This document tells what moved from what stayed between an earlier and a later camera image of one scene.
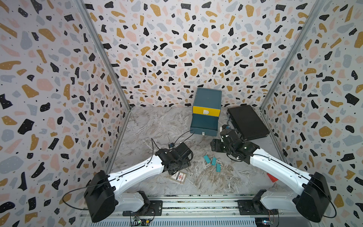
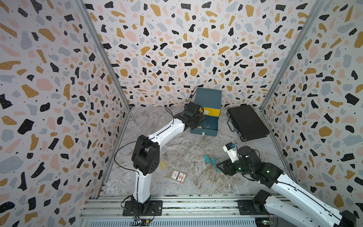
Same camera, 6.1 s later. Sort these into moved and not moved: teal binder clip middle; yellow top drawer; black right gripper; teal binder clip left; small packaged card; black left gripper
Moved: black right gripper; black left gripper
Not moved: teal binder clip left; small packaged card; yellow top drawer; teal binder clip middle
